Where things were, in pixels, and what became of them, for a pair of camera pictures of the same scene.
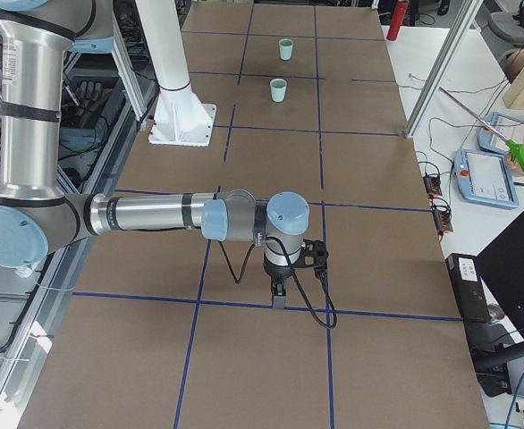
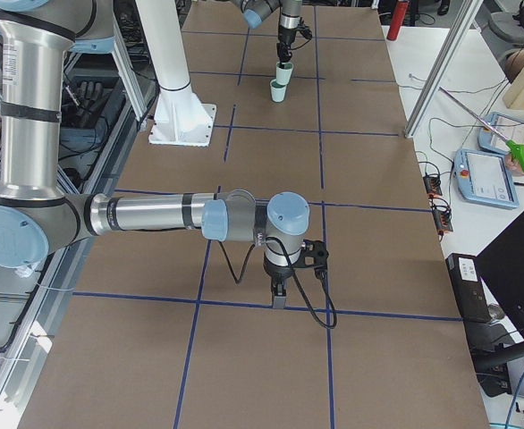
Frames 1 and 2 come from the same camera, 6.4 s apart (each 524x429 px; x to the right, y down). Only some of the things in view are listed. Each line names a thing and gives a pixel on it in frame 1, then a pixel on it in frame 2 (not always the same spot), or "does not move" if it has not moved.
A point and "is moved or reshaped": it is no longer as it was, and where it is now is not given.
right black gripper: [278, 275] does not move
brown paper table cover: [179, 332] does not move
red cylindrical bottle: [398, 20] does not move
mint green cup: [285, 46] is moved or reshaped
